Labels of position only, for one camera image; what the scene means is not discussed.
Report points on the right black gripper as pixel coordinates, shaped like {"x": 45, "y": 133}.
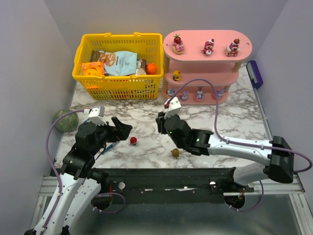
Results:
{"x": 161, "y": 122}

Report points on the purple orange bunny toy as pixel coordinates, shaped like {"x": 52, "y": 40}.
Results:
{"x": 170, "y": 93}

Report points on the green textured melon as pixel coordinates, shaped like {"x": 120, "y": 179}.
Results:
{"x": 68, "y": 123}

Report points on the small purple bunny toy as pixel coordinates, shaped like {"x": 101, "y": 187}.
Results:
{"x": 184, "y": 96}

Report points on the yellow plastic shopping basket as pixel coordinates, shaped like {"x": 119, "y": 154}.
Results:
{"x": 148, "y": 46}

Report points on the purple bunny toy on shelf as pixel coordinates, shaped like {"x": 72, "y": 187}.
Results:
{"x": 218, "y": 94}

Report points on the brown snack packet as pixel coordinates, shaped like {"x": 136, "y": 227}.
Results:
{"x": 95, "y": 55}

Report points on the orange fruit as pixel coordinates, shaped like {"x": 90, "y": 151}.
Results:
{"x": 151, "y": 69}

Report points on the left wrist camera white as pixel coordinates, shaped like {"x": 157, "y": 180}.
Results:
{"x": 96, "y": 115}

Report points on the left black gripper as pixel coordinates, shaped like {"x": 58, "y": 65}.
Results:
{"x": 114, "y": 130}

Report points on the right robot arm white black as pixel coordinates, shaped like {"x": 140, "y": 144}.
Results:
{"x": 271, "y": 159}

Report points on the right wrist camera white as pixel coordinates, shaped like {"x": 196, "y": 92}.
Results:
{"x": 172, "y": 107}

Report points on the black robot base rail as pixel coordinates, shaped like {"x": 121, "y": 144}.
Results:
{"x": 170, "y": 186}

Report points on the red cherry toy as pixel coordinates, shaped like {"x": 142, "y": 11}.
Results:
{"x": 133, "y": 141}

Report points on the purple box at wall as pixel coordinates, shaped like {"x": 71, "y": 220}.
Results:
{"x": 254, "y": 74}

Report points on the strawberry pink bear donut toy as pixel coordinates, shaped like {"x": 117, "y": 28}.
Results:
{"x": 177, "y": 45}

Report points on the beige round item in basket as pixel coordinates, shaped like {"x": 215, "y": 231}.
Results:
{"x": 140, "y": 71}

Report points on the light blue chips bag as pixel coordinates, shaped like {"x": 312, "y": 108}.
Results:
{"x": 120, "y": 63}

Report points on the pink bear figure toy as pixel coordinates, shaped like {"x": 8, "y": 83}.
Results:
{"x": 208, "y": 47}

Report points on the blue white box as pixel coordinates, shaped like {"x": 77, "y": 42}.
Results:
{"x": 109, "y": 147}

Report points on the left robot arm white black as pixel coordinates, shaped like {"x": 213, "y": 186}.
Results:
{"x": 78, "y": 181}

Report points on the pink three-tier shelf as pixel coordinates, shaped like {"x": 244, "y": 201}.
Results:
{"x": 214, "y": 72}

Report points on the orange snack box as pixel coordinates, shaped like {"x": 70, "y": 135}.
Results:
{"x": 93, "y": 70}

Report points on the olive brown round toy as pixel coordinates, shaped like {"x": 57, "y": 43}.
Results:
{"x": 175, "y": 153}

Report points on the yellow duck toy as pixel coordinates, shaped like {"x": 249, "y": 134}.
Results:
{"x": 176, "y": 76}

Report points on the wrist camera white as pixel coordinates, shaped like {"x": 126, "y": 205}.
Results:
{"x": 96, "y": 115}
{"x": 172, "y": 107}

